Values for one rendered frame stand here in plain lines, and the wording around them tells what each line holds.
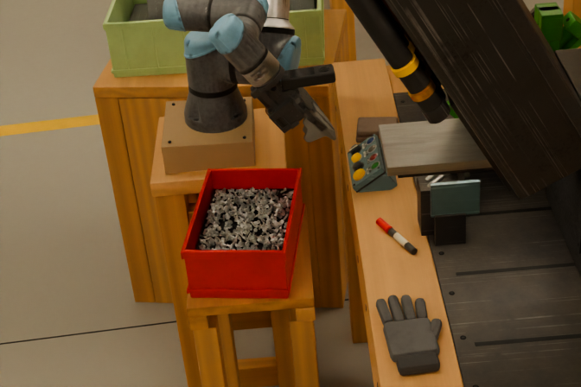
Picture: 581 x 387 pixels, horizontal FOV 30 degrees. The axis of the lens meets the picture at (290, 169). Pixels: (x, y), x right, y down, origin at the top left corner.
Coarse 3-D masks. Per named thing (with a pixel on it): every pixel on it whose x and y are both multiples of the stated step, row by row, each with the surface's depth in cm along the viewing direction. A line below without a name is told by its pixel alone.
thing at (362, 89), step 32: (352, 64) 284; (384, 64) 283; (352, 96) 270; (384, 96) 268; (352, 128) 256; (352, 192) 233; (384, 192) 232; (416, 192) 231; (352, 224) 241; (416, 224) 221; (384, 256) 213; (416, 256) 212; (384, 288) 204; (416, 288) 204; (384, 352) 189; (448, 352) 188; (384, 384) 182; (416, 384) 182; (448, 384) 181
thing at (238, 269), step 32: (224, 192) 240; (256, 192) 240; (288, 192) 240; (192, 224) 224; (224, 224) 231; (256, 224) 228; (288, 224) 221; (192, 256) 216; (224, 256) 215; (256, 256) 214; (288, 256) 220; (192, 288) 221; (224, 288) 220; (256, 288) 219; (288, 288) 219
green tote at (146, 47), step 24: (120, 0) 325; (144, 0) 344; (120, 24) 304; (144, 24) 304; (312, 24) 304; (120, 48) 309; (144, 48) 308; (168, 48) 308; (312, 48) 307; (120, 72) 312; (144, 72) 312; (168, 72) 312
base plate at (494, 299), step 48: (480, 192) 229; (432, 240) 216; (480, 240) 215; (528, 240) 213; (480, 288) 202; (528, 288) 201; (576, 288) 200; (480, 336) 191; (528, 336) 190; (576, 336) 189; (480, 384) 181; (528, 384) 180; (576, 384) 179
